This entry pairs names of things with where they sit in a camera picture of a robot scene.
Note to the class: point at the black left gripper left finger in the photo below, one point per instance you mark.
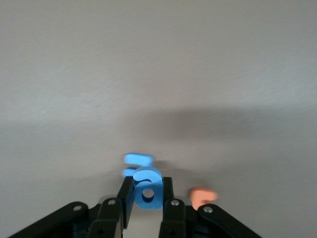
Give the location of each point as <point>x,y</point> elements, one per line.
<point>109,215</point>

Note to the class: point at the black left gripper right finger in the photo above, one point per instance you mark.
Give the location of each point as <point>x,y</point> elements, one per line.
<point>178,218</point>

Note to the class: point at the blue foam letter a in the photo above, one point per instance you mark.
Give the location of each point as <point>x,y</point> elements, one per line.
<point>153,183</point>

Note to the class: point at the orange foam letter E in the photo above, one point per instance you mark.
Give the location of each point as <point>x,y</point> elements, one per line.
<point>203,194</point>

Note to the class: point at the blue foam capital E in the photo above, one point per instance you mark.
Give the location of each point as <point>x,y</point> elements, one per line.
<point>137,158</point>

